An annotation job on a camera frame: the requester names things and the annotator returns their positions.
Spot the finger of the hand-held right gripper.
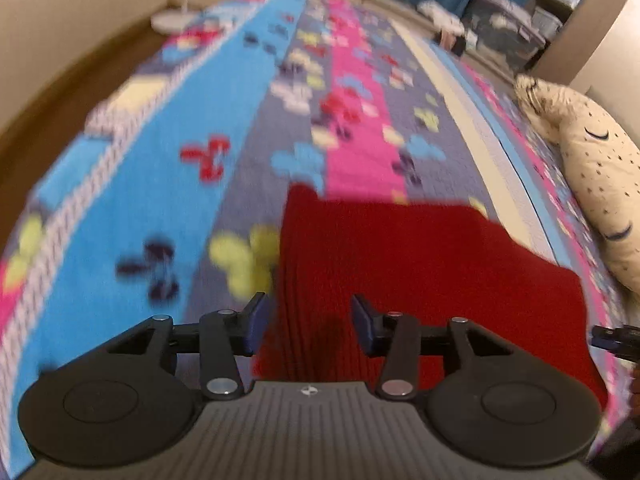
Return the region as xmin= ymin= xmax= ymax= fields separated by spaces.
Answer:
xmin=591 ymin=324 xmax=640 ymax=361

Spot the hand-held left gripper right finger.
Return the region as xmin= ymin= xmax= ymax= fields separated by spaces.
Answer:
xmin=349 ymin=293 xmax=502 ymax=401

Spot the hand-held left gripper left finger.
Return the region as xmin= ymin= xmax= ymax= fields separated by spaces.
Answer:
xmin=106 ymin=292 xmax=271 ymax=402

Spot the red knitted sweater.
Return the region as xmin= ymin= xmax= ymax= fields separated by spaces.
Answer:
xmin=251 ymin=184 xmax=609 ymax=409

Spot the white clothes pile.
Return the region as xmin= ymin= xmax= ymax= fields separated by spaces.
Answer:
xmin=417 ymin=0 xmax=467 ymax=30

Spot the star print cream pillow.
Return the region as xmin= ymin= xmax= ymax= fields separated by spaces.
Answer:
xmin=514 ymin=74 xmax=640 ymax=307

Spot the floral striped blanket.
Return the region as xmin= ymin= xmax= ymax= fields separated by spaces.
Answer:
xmin=0 ymin=0 xmax=632 ymax=466

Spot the dark chair with pink cloth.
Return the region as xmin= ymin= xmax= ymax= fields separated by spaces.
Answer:
xmin=439 ymin=27 xmax=469 ymax=57

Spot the white plastic container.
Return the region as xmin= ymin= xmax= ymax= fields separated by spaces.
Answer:
xmin=532 ymin=7 xmax=564 ymax=41

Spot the clear plastic storage box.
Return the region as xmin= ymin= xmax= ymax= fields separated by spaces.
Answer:
xmin=462 ymin=0 xmax=546 ymax=69

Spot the wooden bookshelf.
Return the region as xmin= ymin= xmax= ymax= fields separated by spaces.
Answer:
xmin=521 ymin=0 xmax=617 ymax=43

